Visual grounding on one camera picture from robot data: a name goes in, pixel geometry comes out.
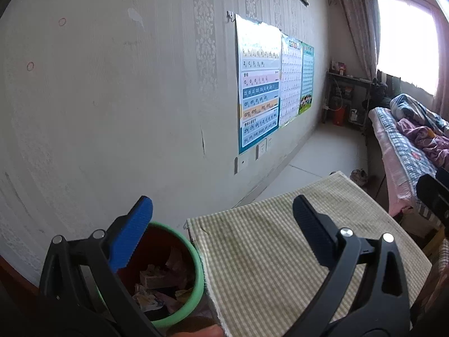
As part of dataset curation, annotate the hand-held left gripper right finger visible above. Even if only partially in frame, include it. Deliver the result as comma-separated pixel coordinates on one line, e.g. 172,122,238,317
286,194,411,337

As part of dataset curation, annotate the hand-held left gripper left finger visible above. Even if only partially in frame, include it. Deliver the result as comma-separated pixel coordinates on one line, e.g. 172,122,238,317
38,195,165,337

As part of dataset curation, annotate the green trash bin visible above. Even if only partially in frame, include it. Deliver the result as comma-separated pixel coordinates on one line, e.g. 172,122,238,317
95,221,205,329

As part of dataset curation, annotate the heap of wrappers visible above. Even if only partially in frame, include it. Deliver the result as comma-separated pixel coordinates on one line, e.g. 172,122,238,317
132,247,193,322

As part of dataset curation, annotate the purple blanket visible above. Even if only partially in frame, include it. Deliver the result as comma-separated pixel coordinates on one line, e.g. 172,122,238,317
396,117,449,169

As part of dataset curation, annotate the pink bed sheet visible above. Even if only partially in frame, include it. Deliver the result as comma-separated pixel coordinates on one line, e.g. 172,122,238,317
368,109,418,218

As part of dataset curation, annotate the checked beige tablecloth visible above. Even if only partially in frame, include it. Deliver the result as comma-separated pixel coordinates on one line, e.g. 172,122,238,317
186,171,433,337

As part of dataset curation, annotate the pair of shoes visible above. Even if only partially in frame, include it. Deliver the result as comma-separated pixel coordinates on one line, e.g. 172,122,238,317
351,168,369,186

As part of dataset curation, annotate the blue patterned blanket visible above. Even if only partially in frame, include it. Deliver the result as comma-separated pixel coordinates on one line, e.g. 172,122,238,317
389,93,449,134

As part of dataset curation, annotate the dark cloth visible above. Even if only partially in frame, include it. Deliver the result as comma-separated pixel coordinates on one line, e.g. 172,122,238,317
372,72,400,108

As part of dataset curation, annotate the pinkish curtain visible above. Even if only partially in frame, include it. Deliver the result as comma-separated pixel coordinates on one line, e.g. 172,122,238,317
431,10,449,113

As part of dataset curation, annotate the tan plush toy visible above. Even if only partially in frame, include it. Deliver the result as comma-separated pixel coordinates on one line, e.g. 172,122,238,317
165,323,225,337

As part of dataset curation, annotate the dark metal side table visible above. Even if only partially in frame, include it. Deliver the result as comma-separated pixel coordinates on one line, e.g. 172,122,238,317
322,71,374,130

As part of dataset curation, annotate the bright window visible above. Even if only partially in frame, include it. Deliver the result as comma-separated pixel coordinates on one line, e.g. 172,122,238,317
376,0,443,95

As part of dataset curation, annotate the white pink chart poster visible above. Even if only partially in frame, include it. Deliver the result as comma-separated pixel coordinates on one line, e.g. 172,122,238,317
279,34,303,127

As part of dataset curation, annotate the green chart poster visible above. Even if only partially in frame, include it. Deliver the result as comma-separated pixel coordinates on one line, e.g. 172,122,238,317
298,42,315,116

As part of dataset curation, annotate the patterned curtain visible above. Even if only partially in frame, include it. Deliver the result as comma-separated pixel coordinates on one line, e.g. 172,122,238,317
335,0,381,81

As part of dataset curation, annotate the blue phonics wall poster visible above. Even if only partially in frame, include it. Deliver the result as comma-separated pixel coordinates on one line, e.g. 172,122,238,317
235,13,283,155

